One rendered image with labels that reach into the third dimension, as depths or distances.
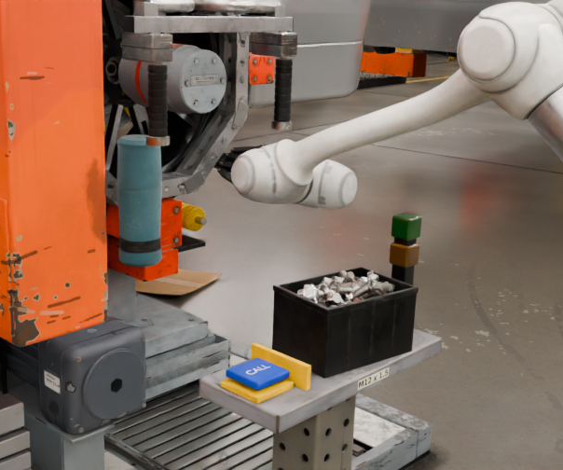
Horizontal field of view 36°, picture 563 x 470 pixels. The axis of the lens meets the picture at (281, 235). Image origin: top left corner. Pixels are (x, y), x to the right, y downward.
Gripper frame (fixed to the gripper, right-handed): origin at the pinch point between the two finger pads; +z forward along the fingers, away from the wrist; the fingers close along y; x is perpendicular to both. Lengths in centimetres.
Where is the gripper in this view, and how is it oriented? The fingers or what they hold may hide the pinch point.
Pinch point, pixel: (215, 159)
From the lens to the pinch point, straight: 209.1
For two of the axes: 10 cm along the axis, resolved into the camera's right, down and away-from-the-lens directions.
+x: -4.6, -5.6, -6.9
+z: -7.3, -2.1, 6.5
